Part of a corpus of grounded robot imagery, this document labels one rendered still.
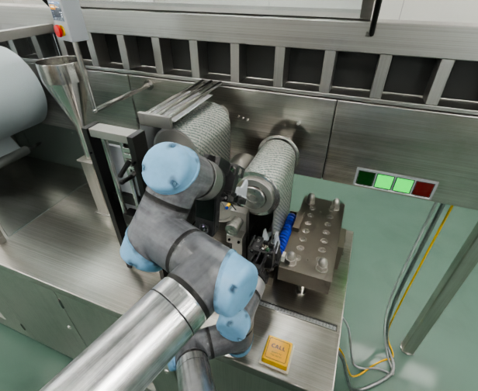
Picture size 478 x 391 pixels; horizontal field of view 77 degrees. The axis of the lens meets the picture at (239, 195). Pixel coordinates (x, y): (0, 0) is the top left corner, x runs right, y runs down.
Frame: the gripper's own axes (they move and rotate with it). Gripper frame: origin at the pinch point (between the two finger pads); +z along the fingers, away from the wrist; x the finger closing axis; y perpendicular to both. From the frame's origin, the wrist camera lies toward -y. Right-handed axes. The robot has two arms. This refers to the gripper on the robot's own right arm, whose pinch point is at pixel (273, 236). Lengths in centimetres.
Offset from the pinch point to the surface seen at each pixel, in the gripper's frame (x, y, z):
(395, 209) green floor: -70, -109, 187
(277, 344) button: -9.5, -16.5, -24.3
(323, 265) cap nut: -16.6, -3.0, -3.4
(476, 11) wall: -88, 43, 263
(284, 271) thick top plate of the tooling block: -5.9, -7.5, -6.1
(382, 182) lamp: -29.5, 9.2, 29.6
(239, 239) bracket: 7.9, 4.3, -9.1
